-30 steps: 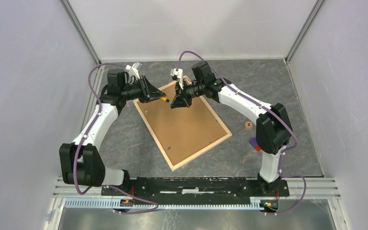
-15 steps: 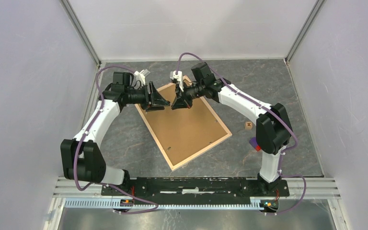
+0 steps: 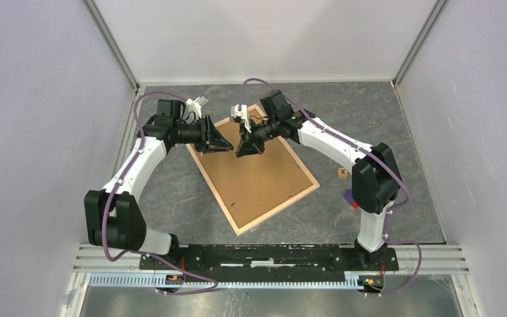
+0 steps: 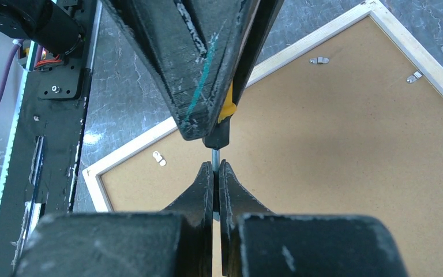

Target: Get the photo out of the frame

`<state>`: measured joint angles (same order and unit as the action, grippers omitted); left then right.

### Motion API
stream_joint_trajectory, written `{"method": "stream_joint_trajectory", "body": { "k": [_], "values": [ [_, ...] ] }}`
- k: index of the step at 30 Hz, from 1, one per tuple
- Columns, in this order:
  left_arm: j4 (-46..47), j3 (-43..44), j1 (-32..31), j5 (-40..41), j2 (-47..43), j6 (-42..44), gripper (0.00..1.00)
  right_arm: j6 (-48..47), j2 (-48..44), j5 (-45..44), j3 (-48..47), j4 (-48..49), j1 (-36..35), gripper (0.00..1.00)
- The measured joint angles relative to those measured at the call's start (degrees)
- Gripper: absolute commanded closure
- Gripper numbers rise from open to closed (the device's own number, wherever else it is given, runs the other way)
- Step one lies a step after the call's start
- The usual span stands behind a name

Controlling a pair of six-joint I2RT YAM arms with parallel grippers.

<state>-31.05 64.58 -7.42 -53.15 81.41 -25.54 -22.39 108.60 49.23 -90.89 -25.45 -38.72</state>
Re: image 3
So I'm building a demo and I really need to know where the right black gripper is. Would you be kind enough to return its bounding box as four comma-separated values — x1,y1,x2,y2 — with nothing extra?
236,117,279,157

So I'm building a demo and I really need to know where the aluminium corner post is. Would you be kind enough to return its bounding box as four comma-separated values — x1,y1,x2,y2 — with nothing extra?
391,0,449,88
82,0,139,90

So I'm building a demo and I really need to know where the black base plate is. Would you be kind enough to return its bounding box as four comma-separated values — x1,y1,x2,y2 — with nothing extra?
164,244,399,283

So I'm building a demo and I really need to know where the wooden letter cube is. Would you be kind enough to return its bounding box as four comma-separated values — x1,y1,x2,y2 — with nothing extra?
337,168,350,179

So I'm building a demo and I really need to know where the purple cable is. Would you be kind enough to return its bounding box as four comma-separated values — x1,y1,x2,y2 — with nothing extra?
102,90,219,296
239,77,424,297

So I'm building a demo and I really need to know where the purple and red block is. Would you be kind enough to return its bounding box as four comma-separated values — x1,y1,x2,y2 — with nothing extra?
343,188,358,209

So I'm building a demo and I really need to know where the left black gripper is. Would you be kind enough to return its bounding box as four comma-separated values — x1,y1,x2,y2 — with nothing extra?
174,115,233,155

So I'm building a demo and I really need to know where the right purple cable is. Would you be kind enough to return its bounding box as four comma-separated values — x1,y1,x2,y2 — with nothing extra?
239,77,424,297

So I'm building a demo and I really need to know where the slotted cable duct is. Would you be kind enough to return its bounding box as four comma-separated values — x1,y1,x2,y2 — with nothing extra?
88,273,363,291

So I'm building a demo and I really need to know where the white photo frame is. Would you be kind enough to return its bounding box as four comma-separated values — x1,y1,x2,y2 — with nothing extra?
186,103,321,237

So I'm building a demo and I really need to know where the right aluminium corner post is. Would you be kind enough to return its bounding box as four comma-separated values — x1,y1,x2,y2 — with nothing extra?
391,0,449,88

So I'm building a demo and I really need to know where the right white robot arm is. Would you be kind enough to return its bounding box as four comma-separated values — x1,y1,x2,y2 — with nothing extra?
230,89,401,269

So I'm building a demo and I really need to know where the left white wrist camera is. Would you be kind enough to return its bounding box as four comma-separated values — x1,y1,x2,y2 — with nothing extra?
186,96,208,119

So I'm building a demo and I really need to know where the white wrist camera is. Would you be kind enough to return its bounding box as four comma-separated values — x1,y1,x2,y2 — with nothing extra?
186,96,208,119
230,104,252,133

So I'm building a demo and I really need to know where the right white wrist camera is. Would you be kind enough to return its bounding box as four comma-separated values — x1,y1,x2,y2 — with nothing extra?
230,104,252,133

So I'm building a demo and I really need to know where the left aluminium corner post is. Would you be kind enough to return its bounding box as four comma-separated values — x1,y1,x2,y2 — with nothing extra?
82,0,139,90

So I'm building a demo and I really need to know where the aluminium rail front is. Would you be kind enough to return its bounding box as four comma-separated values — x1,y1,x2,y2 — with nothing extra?
73,244,470,275

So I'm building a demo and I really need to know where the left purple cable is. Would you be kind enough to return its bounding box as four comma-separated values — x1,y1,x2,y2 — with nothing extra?
102,90,219,296

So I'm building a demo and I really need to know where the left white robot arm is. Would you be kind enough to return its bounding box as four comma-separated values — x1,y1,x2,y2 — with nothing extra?
84,96,234,269

